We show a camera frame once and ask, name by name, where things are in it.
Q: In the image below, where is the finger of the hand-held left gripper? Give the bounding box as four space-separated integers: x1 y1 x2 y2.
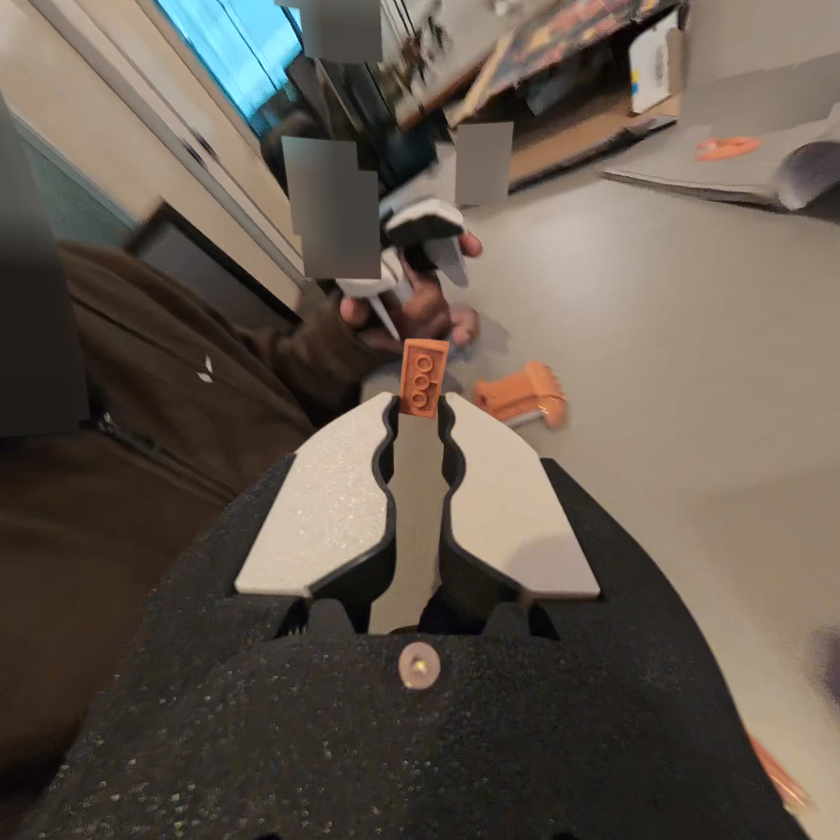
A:
384 197 473 288
334 252 405 347

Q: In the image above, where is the brown hooded jacket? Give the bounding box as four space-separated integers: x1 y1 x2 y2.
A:
0 243 371 795

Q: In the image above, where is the black blank monitor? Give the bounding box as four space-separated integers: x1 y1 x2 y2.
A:
124 197 305 332

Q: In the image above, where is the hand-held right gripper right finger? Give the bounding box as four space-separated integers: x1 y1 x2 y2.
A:
439 392 603 603

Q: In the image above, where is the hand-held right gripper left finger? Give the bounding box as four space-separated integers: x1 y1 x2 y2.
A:
234 392 399 599

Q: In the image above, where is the lego instruction booklet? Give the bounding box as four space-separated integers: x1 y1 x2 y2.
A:
600 103 840 216

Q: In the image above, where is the person's left forearm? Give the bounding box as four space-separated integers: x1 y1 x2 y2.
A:
263 283 397 424

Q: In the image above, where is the printed lego set box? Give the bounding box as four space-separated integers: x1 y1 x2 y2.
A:
444 0 691 194

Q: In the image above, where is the brown lego assembly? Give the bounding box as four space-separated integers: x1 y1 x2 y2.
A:
472 360 571 433

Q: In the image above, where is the small orange lego brick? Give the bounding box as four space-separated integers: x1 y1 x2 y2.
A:
397 338 452 421

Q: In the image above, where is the person's left hand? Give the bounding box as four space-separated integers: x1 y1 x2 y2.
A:
338 230 485 351

